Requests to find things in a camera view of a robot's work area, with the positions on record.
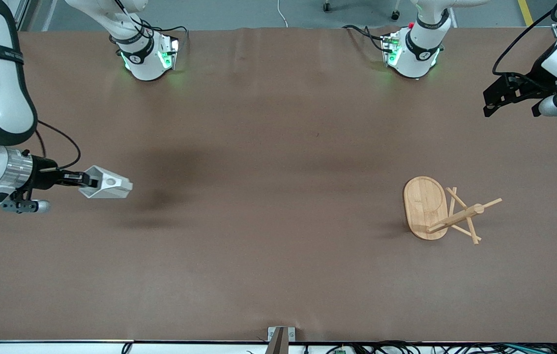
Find grey metal bracket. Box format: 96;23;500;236
267;326;296;343

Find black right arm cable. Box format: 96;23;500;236
22;120;82;170

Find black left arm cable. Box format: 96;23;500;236
492;0;557;77

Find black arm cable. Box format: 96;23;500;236
492;0;557;77
22;120;82;170

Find black right camera mount plate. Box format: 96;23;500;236
1;187;33;213

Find white hexagonal plastic cup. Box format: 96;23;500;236
78;166;133;199

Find wooden cup rack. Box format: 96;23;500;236
403;176;503;245

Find brown table cover sheet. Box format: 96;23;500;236
0;27;557;343

